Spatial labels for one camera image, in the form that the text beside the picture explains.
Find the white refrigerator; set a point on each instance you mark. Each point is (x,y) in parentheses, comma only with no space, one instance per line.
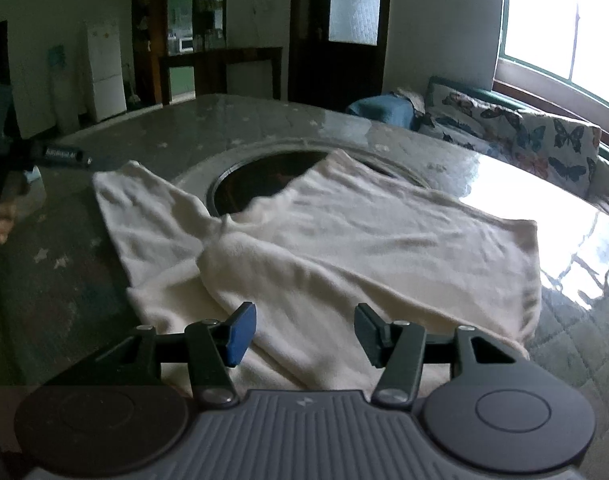
(106,75)

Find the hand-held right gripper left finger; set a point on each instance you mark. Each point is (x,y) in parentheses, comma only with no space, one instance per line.
(239,336)

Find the long butterfly print cushion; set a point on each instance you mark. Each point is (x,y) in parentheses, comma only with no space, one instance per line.
(464,117)

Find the dark wooden shelf unit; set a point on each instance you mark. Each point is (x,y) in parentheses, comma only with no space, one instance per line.
(209,65)

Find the square butterfly print cushion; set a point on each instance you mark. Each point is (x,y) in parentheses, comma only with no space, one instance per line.
(559,152)

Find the blue towel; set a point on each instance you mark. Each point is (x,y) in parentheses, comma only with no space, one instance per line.
(379,112)

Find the cream shirt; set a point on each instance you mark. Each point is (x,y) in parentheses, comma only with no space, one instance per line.
(334,240)

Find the round black induction cooktop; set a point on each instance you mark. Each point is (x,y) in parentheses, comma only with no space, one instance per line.
(254,180)

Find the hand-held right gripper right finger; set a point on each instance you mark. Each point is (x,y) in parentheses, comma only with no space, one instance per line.
(372,335)

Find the white water dispenser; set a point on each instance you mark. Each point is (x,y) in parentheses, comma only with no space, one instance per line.
(64,100)

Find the small beige cloth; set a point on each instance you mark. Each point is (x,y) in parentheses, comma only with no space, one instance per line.
(409,99)

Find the white microwave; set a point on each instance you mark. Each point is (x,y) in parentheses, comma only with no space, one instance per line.
(186,45)

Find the green framed window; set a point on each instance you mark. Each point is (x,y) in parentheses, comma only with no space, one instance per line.
(584,20)

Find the dark wooden glass door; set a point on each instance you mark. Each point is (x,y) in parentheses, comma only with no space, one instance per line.
(314,60)

